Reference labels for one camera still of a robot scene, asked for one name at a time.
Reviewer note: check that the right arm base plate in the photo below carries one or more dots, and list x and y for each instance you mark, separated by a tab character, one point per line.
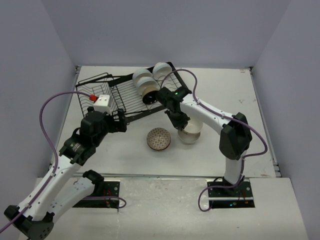
231	198

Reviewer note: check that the black wire dish rack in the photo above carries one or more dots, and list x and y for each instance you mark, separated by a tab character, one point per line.
123	94

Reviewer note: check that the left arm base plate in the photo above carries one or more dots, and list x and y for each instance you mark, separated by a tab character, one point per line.
109	188

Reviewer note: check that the white bowl back right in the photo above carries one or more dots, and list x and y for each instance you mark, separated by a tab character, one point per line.
160	70

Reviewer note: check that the tan bowl with branch motif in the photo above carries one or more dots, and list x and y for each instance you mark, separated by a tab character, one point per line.
193	127

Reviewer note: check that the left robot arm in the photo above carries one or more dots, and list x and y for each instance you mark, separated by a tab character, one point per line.
36	216

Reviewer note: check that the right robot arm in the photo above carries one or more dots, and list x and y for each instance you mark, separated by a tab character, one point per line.
234	135

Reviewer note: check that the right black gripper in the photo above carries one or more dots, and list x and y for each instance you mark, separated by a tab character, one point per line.
180	124

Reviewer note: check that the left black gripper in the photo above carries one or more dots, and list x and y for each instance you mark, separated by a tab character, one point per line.
122	126

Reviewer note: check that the black glazed tan bowl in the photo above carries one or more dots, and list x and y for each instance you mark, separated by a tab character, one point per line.
149	95

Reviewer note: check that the white bowl back left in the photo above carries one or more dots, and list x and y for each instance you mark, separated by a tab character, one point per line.
139	73

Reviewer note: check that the brown lattice patterned bowl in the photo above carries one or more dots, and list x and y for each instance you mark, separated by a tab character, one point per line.
158	137

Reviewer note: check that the tan bowl white inside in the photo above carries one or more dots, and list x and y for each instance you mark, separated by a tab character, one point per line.
187	138

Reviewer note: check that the white bowl middle left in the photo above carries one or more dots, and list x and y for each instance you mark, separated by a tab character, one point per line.
144	83

